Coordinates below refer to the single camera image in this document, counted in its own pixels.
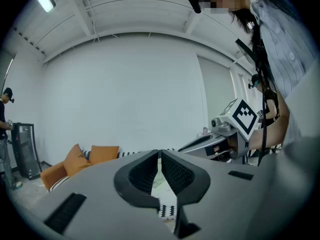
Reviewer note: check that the person's right forearm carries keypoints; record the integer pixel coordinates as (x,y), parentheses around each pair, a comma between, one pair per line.
(272,126)

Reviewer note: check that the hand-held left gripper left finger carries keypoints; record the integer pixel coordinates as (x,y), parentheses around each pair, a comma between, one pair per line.
(105,209)

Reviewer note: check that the white window blind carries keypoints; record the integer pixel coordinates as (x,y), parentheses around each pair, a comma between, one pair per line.
(217,94)

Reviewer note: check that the black white patterned sofa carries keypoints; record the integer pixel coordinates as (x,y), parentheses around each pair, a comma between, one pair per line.
(52,174)

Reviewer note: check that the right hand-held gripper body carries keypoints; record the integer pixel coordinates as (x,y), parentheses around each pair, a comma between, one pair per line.
(240,124)

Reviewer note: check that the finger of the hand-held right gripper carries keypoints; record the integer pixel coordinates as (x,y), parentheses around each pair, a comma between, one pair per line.
(197,150)
(207,137)

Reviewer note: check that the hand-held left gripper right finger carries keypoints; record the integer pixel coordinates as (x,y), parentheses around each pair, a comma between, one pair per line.
(225,199)

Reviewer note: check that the person's striped light blue shirt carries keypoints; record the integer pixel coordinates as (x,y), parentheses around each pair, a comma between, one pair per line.
(282,46)

